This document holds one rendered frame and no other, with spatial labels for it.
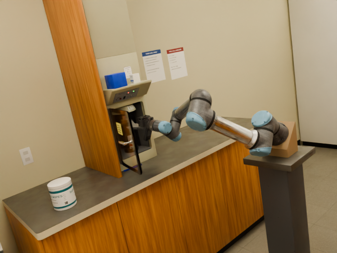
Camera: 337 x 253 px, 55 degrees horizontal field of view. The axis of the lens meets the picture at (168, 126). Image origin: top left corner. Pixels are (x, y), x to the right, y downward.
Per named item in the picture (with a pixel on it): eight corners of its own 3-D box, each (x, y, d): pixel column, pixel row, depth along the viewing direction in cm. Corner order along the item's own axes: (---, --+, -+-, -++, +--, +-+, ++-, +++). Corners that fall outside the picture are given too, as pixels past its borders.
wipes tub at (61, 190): (50, 207, 186) (43, 183, 182) (71, 198, 194) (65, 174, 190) (59, 213, 176) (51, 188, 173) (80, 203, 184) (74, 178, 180)
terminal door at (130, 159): (123, 164, 220) (110, 107, 211) (142, 175, 194) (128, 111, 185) (121, 164, 220) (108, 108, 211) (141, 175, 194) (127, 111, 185)
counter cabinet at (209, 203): (40, 317, 233) (3, 205, 212) (223, 198, 356) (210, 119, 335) (80, 378, 182) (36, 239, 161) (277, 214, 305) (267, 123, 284)
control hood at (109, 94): (106, 105, 211) (102, 90, 209) (145, 94, 231) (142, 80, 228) (115, 105, 202) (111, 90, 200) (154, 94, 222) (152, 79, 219)
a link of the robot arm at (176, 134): (184, 126, 212) (174, 119, 205) (180, 142, 208) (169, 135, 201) (176, 128, 217) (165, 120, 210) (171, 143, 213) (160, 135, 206)
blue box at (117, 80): (107, 89, 210) (104, 75, 208) (120, 86, 216) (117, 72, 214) (115, 89, 202) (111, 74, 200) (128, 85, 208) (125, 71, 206)
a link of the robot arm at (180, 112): (200, 77, 174) (169, 107, 217) (196, 94, 169) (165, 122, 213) (219, 85, 176) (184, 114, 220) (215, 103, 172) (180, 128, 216)
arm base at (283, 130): (290, 123, 197) (283, 115, 191) (286, 145, 192) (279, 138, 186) (267, 124, 208) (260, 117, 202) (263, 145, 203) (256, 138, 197)
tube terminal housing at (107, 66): (103, 165, 241) (78, 62, 223) (138, 151, 261) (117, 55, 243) (121, 171, 222) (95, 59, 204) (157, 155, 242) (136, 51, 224)
